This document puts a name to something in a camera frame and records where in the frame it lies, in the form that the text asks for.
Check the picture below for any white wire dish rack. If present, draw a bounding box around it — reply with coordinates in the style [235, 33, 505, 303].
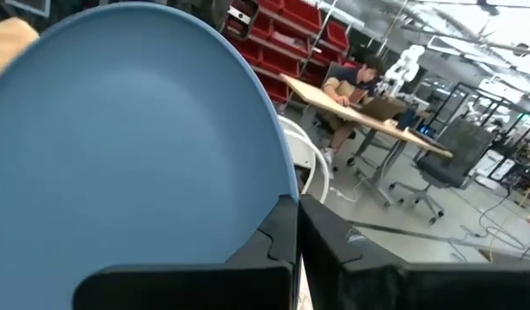
[276, 115, 331, 204]

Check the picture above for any red storage bin shelf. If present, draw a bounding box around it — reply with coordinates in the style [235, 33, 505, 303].
[224, 0, 363, 104]

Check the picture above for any white shoe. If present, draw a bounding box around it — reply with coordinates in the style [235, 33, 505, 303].
[320, 54, 386, 169]

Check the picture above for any white floor cable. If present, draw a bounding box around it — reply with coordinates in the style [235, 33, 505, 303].
[329, 176, 369, 203]

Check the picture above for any wooden office desk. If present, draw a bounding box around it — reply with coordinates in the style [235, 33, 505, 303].
[280, 72, 454, 208]

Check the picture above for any blue plate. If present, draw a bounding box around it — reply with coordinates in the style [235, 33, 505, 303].
[0, 2, 299, 310]

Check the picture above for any white robot figure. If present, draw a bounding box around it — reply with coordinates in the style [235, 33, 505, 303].
[374, 44, 426, 96]

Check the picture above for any yellow cloth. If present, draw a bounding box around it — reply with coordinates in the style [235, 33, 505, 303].
[0, 16, 40, 83]

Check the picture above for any black metal frame stand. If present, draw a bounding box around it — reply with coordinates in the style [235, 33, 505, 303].
[426, 81, 530, 182]

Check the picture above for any dark grey office chair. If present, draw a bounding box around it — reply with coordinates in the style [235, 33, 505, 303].
[388, 116, 495, 226]

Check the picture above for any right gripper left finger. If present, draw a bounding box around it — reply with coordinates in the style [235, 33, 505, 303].
[72, 194, 300, 310]

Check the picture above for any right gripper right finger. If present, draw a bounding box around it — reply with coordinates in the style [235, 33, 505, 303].
[299, 193, 530, 310]

